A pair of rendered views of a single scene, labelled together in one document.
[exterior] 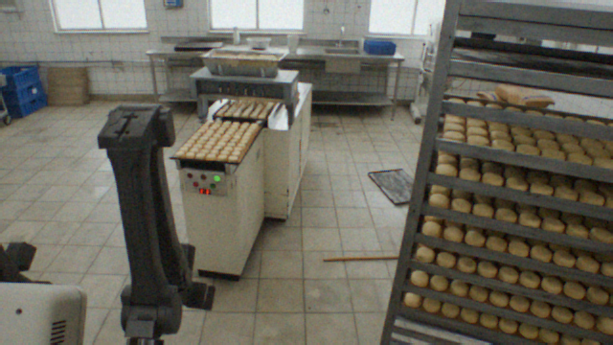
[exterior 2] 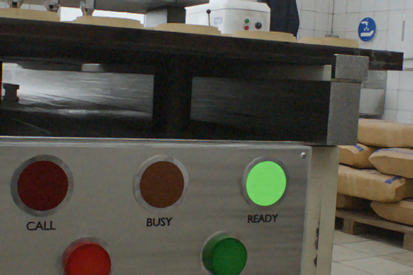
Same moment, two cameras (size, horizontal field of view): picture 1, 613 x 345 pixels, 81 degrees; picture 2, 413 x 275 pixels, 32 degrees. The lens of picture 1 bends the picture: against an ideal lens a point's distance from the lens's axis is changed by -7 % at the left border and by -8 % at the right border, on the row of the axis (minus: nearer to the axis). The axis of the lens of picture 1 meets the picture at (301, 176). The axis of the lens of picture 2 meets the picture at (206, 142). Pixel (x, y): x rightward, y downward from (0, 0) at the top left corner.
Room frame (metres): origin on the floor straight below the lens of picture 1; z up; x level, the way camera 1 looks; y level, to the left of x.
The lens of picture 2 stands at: (1.45, 0.78, 0.88)
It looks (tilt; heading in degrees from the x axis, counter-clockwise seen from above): 5 degrees down; 328
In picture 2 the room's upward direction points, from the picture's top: 3 degrees clockwise
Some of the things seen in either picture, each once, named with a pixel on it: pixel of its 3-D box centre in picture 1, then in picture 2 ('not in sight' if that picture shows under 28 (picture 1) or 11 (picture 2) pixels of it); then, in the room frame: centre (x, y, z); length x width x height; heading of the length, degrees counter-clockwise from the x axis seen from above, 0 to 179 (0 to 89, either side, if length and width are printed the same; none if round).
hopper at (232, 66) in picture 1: (244, 63); not in sight; (2.75, 0.43, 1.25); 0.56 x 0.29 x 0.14; 83
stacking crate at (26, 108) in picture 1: (22, 104); not in sight; (5.14, 4.14, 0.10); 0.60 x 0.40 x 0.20; 0
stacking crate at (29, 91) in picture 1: (17, 91); not in sight; (5.14, 4.14, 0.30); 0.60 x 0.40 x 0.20; 2
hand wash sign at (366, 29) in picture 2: not in sight; (367, 29); (5.59, -3.29, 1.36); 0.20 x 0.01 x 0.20; 2
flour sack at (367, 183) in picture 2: not in sight; (370, 181); (4.66, -2.50, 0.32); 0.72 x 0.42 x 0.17; 7
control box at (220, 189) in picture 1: (205, 182); (149, 240); (1.88, 0.54, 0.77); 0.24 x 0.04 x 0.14; 83
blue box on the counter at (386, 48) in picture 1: (379, 47); not in sight; (5.50, -1.02, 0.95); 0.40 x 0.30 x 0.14; 95
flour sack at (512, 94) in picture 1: (522, 96); (405, 134); (4.62, -2.74, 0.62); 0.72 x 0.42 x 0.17; 9
